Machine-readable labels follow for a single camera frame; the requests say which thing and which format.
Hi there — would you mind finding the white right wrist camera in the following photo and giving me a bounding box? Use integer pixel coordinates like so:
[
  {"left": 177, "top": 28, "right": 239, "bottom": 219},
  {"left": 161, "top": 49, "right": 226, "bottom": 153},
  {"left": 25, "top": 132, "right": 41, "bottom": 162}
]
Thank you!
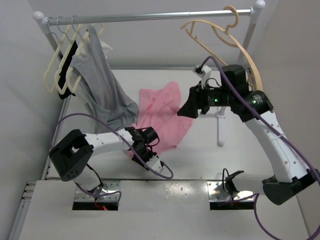
[{"left": 192, "top": 65, "right": 212, "bottom": 89}]

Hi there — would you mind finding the cream hanger with black garment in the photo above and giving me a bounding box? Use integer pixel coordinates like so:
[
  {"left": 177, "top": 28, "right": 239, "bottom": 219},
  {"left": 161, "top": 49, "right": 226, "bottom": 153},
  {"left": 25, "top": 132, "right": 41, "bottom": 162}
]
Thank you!
[{"left": 54, "top": 15, "right": 82, "bottom": 95}]

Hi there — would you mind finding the cream hanger outer left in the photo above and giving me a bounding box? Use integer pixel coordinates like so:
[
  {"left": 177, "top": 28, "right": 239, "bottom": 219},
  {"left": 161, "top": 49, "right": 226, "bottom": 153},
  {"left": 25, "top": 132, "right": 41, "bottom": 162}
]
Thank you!
[{"left": 43, "top": 16, "right": 71, "bottom": 93}]

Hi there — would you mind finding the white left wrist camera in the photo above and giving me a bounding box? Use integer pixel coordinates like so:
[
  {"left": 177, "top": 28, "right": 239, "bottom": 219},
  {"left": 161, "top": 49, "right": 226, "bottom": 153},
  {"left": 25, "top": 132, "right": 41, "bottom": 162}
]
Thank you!
[{"left": 146, "top": 155, "right": 163, "bottom": 174}]

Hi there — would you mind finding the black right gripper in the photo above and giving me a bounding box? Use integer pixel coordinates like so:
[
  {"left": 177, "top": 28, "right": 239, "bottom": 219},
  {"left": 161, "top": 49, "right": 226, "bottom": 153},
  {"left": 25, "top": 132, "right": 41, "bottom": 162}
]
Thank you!
[{"left": 177, "top": 80, "right": 233, "bottom": 118}]

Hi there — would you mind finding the cream hanger with grey shirt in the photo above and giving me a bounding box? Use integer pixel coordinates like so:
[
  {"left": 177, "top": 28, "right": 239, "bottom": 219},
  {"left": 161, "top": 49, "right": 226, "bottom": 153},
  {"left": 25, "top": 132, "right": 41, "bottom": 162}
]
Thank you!
[{"left": 62, "top": 22, "right": 105, "bottom": 93}]

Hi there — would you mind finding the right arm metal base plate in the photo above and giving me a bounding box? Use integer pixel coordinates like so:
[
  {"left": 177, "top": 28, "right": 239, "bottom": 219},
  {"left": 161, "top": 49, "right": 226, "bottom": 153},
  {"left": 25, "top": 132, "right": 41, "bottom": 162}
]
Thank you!
[{"left": 207, "top": 180, "right": 254, "bottom": 203}]

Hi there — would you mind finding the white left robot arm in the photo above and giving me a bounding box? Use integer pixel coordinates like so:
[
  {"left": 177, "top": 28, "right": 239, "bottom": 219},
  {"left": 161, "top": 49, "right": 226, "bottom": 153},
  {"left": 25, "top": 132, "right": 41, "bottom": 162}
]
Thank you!
[{"left": 49, "top": 127, "right": 163, "bottom": 197}]

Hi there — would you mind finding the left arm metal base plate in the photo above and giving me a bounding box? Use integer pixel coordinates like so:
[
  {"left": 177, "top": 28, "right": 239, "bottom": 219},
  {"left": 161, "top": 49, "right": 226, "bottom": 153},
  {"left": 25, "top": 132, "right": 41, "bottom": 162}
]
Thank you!
[{"left": 74, "top": 181, "right": 122, "bottom": 203}]

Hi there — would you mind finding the silver clothes rack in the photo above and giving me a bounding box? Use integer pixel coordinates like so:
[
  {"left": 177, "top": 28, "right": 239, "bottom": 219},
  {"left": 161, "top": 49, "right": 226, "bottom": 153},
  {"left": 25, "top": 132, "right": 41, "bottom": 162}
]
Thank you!
[{"left": 32, "top": 0, "right": 266, "bottom": 147}]

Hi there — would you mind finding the white front cover panel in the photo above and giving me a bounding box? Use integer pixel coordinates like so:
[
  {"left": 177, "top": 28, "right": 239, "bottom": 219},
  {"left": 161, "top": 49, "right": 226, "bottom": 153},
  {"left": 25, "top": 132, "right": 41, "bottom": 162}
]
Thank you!
[{"left": 18, "top": 179, "right": 312, "bottom": 240}]

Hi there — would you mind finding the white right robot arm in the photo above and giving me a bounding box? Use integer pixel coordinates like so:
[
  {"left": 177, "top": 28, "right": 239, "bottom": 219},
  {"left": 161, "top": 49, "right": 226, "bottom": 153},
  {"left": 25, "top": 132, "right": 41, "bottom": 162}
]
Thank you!
[{"left": 177, "top": 64, "right": 320, "bottom": 206}]

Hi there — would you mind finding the grey t-shirt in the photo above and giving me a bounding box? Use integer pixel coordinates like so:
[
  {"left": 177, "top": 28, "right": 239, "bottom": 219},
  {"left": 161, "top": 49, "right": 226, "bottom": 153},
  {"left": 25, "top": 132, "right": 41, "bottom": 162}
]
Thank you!
[{"left": 69, "top": 24, "right": 139, "bottom": 131}]

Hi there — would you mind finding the tan plastic hanger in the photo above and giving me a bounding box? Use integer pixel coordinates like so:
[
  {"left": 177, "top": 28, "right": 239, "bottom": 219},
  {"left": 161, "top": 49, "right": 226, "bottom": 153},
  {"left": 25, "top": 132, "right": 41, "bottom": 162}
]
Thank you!
[{"left": 180, "top": 0, "right": 266, "bottom": 91}]

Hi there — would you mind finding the pink t-shirt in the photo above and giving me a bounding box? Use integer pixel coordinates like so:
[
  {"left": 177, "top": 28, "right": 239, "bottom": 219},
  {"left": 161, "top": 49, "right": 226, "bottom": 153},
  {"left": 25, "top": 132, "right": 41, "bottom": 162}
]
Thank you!
[{"left": 131, "top": 81, "right": 194, "bottom": 155}]

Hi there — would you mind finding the white garment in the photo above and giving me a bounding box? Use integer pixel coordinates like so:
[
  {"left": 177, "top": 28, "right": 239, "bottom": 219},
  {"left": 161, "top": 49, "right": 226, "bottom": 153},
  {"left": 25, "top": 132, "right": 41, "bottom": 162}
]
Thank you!
[{"left": 77, "top": 39, "right": 113, "bottom": 61}]

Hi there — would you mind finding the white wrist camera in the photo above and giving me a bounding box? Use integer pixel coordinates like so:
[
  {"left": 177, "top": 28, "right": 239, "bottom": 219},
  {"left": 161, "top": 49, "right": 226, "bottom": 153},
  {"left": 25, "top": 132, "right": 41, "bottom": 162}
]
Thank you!
[
  {"left": 192, "top": 65, "right": 212, "bottom": 89},
  {"left": 146, "top": 155, "right": 163, "bottom": 174}
]

